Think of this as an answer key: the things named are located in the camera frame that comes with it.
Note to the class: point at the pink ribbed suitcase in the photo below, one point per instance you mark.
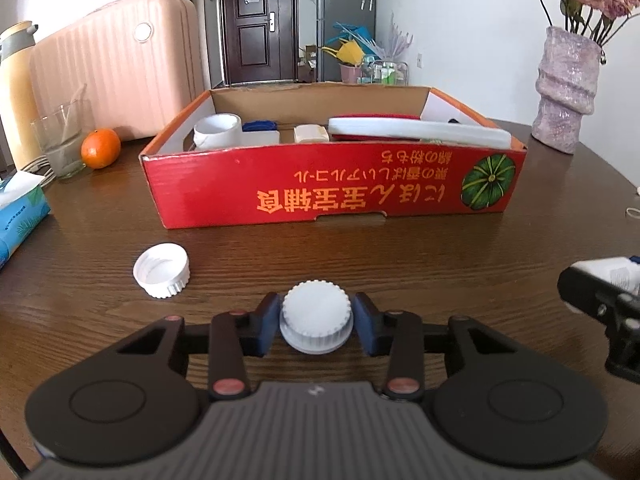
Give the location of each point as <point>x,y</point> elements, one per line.
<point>120,70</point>

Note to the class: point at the clear glass cup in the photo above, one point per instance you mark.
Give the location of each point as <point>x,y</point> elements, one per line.
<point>62,155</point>

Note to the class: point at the red and white lint brush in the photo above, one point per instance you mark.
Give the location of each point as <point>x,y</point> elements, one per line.
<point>415,127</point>

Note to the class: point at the pale purple dried branches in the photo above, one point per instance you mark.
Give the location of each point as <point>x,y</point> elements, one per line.
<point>401,40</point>

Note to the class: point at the white plastic box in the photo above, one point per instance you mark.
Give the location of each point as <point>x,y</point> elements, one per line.
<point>260,138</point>

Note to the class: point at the white spray bottle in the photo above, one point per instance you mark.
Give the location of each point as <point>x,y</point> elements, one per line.
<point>620,272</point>

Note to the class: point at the white cup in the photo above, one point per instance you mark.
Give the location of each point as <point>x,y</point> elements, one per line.
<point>217,132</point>

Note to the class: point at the red cardboard box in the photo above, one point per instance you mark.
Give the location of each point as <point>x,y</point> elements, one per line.
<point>325,185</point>

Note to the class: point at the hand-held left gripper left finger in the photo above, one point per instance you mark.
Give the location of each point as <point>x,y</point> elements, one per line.
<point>267,327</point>

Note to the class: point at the small orange-labelled white bottle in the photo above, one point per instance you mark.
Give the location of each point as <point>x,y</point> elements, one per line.
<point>311,133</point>

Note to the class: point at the grey refrigerator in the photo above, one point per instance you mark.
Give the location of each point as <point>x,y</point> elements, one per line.
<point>345,0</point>

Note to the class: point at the clear stirring stick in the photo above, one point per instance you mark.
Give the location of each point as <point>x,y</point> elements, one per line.
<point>75,115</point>

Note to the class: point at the white wall socket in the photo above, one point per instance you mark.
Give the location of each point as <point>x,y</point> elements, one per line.
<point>419,60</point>

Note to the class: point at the blue yellow plastic item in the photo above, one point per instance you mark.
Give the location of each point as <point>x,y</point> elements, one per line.
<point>350,45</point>

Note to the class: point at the dark brown entrance door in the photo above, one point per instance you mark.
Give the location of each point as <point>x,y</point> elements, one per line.
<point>257,25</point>

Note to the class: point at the gear-shaped plastic lid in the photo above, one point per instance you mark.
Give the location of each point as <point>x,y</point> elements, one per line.
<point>260,125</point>

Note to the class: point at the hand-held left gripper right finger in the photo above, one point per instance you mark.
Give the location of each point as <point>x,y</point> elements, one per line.
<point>367,327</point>

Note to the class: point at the orange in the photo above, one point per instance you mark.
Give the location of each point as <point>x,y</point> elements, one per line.
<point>101,149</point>

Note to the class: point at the blue tissue pack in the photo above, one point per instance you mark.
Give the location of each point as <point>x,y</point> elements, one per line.
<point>20,220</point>

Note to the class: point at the small cardboard boxes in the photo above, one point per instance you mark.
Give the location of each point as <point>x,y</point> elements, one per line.
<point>308,65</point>

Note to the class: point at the green spray bottle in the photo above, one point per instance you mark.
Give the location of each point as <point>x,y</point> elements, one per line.
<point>437,139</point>

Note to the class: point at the ridged white flanged cap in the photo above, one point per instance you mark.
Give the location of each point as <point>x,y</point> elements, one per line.
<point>316,312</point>

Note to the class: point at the open white bottle cap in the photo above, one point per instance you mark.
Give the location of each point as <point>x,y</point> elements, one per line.
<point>162,275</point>

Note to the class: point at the yellow thermos jug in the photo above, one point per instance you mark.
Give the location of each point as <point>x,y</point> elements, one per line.
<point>17,100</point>

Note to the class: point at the pink bucket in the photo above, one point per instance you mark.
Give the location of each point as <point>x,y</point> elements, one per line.
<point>350,74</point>

